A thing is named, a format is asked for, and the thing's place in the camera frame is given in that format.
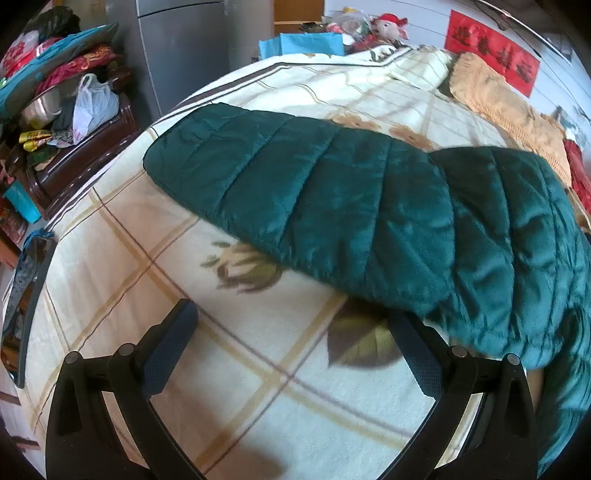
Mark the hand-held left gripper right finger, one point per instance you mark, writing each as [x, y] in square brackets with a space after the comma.
[422, 364]

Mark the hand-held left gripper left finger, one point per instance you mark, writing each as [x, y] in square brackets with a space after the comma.
[168, 350]

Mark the green quilted jacket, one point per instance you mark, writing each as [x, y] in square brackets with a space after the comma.
[323, 194]

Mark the cream floral plaid blanket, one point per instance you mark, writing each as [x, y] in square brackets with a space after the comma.
[258, 406]

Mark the teal cup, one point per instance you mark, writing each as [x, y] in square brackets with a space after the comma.
[23, 201]

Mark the yellow snack packets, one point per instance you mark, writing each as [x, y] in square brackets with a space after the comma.
[34, 139]

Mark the white plastic bag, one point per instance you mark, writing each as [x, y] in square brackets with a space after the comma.
[92, 106]

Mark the orange frilled pillow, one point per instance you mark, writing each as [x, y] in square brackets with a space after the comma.
[503, 106]

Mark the metal bowl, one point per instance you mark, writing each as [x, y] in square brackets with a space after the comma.
[39, 108]

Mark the red embroidered cushion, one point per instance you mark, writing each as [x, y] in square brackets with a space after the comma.
[87, 60]

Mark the grey refrigerator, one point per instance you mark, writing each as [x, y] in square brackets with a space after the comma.
[184, 46]

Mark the red and white bag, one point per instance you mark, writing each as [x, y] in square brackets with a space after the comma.
[21, 53]

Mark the blue cardboard box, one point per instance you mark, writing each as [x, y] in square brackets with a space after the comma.
[304, 45]

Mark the pink plush pig toy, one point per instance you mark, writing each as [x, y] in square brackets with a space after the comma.
[388, 27]

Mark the black plastic bag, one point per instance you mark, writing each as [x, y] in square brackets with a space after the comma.
[60, 21]

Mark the clear bag of toys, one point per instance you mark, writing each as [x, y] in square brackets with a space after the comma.
[346, 23]

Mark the red wall banner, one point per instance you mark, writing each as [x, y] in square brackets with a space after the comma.
[489, 46]

